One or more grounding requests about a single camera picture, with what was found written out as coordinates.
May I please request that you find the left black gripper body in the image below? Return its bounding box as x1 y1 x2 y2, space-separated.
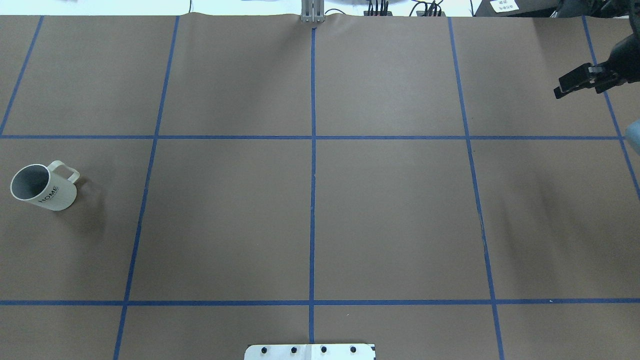
602 35 640 91

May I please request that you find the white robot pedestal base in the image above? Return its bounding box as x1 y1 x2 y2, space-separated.
243 342 377 360

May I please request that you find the aluminium frame post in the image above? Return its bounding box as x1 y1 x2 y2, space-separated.
300 0 326 24

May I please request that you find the white plastic mug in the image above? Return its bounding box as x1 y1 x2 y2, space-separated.
10 160 81 211

